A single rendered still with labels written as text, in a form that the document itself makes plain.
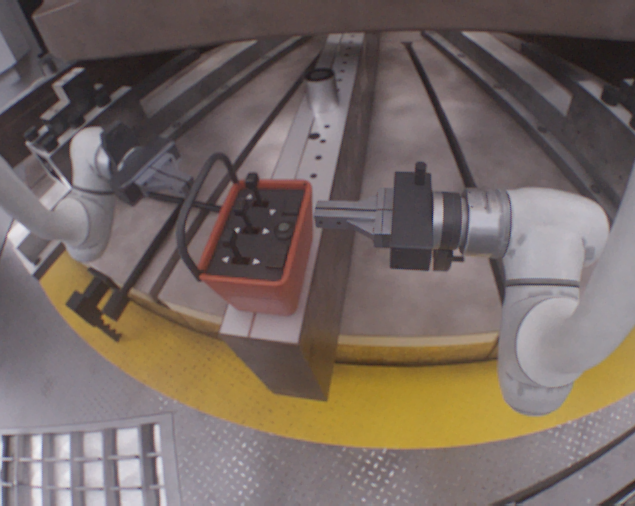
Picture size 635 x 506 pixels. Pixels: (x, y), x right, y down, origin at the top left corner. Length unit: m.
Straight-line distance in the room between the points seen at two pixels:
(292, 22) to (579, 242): 0.84
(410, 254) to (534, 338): 0.17
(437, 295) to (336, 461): 0.59
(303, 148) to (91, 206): 0.48
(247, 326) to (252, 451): 0.72
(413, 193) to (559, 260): 0.20
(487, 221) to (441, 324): 0.58
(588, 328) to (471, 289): 0.77
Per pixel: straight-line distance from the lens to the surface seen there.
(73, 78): 1.64
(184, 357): 1.46
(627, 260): 0.28
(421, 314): 1.01
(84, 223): 0.80
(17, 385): 2.03
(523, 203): 0.48
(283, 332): 0.59
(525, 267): 0.48
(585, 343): 0.34
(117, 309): 1.26
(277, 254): 0.52
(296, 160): 0.84
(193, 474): 1.35
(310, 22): 1.03
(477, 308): 1.05
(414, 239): 0.44
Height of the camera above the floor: 1.21
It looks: 53 degrees down
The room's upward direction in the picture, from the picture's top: 13 degrees counter-clockwise
